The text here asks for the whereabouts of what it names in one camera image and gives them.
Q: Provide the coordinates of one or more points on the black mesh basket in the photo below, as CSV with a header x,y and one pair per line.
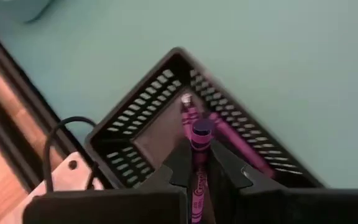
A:
x,y
141,102

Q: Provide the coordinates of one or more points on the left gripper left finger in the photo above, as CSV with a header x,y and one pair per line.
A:
x,y
120,205

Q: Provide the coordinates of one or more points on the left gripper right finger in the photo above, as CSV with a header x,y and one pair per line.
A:
x,y
275,205

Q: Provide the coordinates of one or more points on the purple crayon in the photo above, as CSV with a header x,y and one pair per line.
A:
x,y
201,140
189,119
238,140

